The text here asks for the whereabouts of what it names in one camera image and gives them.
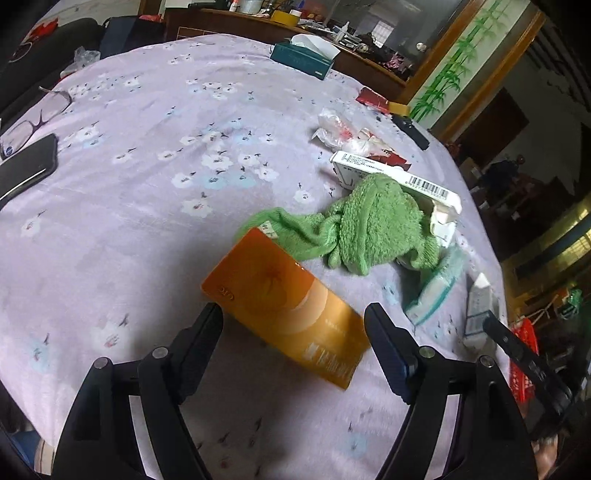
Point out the wooden headboard shelf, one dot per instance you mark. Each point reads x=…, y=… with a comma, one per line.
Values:
x=240, y=27

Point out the black sofa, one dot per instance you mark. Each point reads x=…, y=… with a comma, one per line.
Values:
x=41, y=55

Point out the dark blue bag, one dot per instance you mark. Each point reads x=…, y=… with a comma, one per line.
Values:
x=127, y=34

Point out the orange cardboard box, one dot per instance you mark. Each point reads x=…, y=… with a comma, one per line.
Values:
x=286, y=307

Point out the small white carton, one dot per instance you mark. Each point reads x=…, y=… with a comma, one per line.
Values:
x=478, y=307

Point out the crumpled clear plastic bag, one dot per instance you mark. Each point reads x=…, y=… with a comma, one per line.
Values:
x=339, y=129

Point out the teal tissue box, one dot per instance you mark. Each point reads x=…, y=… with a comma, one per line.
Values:
x=300, y=57

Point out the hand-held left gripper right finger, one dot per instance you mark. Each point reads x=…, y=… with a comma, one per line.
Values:
x=387, y=350

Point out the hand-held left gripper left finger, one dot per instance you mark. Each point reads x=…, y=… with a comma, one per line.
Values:
x=207, y=333

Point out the white barcode box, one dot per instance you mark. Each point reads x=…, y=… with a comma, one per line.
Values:
x=438, y=194

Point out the teal white tissue pack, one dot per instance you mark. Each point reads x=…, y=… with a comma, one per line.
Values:
x=436, y=284

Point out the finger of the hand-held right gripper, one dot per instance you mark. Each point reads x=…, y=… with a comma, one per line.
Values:
x=508, y=342

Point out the small clear plastic bag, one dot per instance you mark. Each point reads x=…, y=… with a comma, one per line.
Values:
x=85, y=57

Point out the green towel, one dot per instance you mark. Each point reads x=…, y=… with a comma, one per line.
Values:
x=369, y=221

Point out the purple floral bedsheet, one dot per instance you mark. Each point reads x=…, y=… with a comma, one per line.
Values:
x=147, y=194

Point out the eyeglasses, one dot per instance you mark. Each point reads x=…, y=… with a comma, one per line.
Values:
x=39, y=115

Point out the black device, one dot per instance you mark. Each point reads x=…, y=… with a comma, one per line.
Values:
x=411, y=131

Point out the red plastic bag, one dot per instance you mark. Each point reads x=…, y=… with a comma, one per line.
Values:
x=524, y=364

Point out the flat red packet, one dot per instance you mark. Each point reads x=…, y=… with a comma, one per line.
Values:
x=371, y=98

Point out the bamboo wall sticker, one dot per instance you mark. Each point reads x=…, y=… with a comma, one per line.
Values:
x=445, y=76

